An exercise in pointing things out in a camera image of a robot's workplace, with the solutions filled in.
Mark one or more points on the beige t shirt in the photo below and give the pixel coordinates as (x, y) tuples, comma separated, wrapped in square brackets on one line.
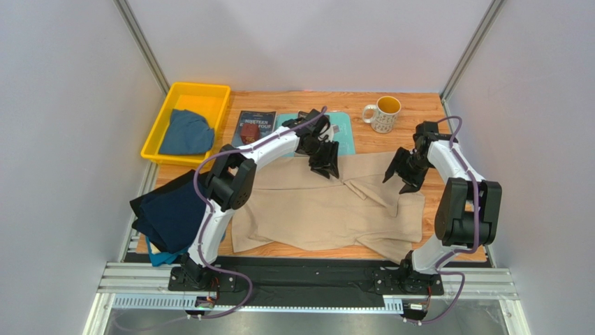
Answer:
[(292, 205)]

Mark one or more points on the blue shirt in bin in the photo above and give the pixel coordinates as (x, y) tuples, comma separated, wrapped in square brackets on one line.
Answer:
[(188, 134)]

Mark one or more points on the white mug yellow inside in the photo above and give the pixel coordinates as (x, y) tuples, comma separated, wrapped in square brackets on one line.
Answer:
[(382, 115)]

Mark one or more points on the yellow plastic bin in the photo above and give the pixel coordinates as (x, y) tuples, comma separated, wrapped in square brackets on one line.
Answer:
[(208, 100)]

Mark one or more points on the nineteen eighty-four book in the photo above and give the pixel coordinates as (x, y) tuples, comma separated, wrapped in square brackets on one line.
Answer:
[(253, 126)]

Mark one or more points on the teal folded shirt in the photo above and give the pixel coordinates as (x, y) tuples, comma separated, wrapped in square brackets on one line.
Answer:
[(181, 247)]

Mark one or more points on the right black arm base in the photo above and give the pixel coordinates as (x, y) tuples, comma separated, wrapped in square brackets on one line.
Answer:
[(406, 281)]

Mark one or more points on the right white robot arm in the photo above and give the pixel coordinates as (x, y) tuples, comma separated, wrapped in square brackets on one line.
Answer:
[(468, 212)]

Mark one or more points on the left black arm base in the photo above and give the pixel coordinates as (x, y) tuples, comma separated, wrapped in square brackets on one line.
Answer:
[(201, 280)]

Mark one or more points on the black table edge strip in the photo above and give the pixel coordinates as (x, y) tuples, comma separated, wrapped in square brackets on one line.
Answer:
[(298, 282)]

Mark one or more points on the teal cutting board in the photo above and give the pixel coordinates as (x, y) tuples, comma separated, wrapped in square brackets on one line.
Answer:
[(341, 129)]

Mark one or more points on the aluminium rail frame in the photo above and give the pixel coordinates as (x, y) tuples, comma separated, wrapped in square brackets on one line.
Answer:
[(480, 299)]

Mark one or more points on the navy folded shirt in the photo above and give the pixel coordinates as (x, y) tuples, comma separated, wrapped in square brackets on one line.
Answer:
[(170, 217)]

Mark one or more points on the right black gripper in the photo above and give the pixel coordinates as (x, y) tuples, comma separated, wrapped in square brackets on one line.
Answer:
[(405, 164)]

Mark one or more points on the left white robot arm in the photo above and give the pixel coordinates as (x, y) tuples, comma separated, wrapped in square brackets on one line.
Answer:
[(229, 184)]

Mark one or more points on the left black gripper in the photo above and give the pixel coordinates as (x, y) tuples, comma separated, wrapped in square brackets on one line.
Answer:
[(329, 164)]

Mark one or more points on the dark orange cover book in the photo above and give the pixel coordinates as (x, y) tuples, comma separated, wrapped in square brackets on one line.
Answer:
[(304, 116)]

